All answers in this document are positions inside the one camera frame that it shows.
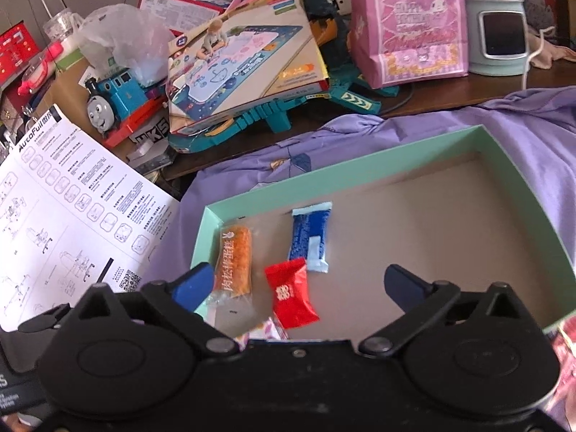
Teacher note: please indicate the red snack packet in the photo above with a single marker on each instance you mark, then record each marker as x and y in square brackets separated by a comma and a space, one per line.
[290, 294]

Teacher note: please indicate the white wall socket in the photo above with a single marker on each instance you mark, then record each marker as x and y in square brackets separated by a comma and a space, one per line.
[339, 0]

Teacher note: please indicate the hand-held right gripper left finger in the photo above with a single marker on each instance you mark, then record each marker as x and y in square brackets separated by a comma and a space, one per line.
[193, 285]

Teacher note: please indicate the dark teal block toy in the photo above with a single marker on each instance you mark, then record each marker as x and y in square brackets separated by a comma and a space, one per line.
[319, 4]

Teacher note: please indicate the pale green small appliance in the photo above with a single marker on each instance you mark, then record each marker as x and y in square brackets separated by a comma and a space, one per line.
[477, 31]

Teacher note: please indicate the pink printed packet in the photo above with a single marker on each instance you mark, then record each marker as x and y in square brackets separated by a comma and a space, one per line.
[564, 342]

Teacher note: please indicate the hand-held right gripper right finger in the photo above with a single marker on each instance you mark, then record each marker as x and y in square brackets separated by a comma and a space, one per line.
[405, 285]

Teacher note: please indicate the clear glass cup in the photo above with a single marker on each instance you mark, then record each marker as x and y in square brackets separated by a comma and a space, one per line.
[63, 24]

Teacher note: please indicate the orange snack packet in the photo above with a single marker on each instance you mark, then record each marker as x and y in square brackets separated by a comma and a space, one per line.
[234, 256]

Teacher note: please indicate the black printed box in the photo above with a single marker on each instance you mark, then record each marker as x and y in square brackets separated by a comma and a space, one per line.
[13, 369]

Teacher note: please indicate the clear plastic bag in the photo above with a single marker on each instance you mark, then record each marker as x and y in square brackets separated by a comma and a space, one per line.
[126, 31]

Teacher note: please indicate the mint green cardboard box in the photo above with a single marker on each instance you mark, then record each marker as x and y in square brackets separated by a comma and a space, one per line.
[405, 234]

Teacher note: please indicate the pink plastic toy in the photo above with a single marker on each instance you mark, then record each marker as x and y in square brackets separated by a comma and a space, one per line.
[33, 76]

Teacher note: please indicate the black sticker card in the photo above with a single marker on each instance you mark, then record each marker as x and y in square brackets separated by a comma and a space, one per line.
[148, 137]

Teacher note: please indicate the pale pink cloth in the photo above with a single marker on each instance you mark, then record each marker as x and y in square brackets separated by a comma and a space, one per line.
[553, 51]

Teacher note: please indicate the blue toy train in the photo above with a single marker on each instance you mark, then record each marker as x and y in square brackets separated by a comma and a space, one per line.
[119, 94]

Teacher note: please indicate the drawing mat toy box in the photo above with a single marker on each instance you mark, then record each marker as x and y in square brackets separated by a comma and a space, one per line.
[243, 54]

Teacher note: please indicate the pink gift bag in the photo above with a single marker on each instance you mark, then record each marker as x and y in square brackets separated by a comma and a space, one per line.
[405, 18]

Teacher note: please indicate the red white box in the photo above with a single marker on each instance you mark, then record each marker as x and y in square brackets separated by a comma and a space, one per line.
[180, 4]

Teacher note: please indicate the pink white small packet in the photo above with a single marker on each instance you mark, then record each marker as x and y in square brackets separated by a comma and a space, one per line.
[270, 329]

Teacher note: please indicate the teal plastic toy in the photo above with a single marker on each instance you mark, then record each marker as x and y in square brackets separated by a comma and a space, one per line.
[270, 112]

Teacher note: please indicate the white instruction sheet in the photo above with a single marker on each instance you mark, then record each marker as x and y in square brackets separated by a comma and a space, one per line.
[67, 189]

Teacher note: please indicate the purple cloth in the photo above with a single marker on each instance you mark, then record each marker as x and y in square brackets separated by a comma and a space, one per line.
[517, 126]

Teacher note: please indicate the brown cardboard box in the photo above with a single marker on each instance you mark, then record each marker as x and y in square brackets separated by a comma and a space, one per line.
[67, 85]

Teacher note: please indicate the blue snack packet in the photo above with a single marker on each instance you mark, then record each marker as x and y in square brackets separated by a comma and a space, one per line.
[303, 234]

